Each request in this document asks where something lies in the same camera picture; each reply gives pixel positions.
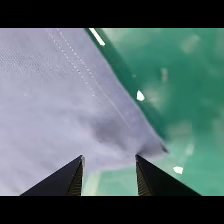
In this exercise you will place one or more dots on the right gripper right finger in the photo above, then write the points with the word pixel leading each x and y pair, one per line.
pixel 156 181

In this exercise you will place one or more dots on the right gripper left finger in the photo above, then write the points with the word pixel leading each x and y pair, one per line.
pixel 65 181

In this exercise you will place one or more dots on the lavender shirt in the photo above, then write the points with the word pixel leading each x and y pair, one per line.
pixel 56 106

